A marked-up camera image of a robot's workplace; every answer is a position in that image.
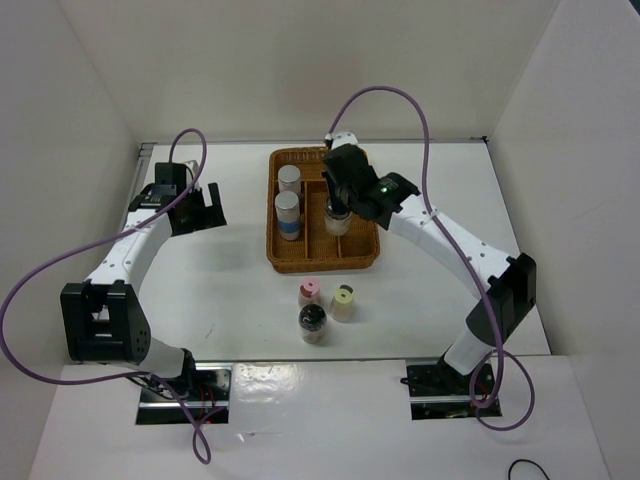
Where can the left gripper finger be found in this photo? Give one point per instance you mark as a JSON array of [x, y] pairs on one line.
[[215, 213], [190, 215]]

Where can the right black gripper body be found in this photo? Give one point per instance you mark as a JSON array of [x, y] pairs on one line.
[[341, 202]]

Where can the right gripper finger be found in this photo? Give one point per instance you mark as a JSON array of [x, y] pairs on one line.
[[349, 198], [335, 204]]

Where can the black grinder bottle light contents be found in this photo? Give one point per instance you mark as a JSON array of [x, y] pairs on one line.
[[336, 224]]

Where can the silver-lid bottle blue label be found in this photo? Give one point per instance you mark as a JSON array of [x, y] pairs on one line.
[[289, 179], [288, 215]]

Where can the black-lid bottle brown contents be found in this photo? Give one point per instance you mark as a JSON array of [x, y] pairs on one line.
[[312, 321]]

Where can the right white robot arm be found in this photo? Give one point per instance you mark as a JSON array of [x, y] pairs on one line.
[[505, 286]]

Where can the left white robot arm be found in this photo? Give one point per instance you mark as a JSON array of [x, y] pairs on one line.
[[103, 318]]

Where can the brown wicker divided basket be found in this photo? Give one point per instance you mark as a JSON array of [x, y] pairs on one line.
[[315, 250]]

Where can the pink-lid spice bottle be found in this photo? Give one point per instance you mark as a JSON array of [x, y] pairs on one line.
[[309, 292]]

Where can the yellow-lid spice bottle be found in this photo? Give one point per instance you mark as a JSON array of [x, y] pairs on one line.
[[342, 306]]

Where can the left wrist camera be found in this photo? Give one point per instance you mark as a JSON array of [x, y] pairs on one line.
[[193, 168]]

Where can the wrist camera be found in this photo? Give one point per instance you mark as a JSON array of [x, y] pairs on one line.
[[338, 139], [193, 168]]

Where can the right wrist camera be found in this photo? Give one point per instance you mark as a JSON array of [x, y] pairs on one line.
[[338, 139]]

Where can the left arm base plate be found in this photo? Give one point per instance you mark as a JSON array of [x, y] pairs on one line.
[[206, 397]]

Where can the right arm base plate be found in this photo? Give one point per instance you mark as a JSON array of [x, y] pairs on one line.
[[437, 392]]

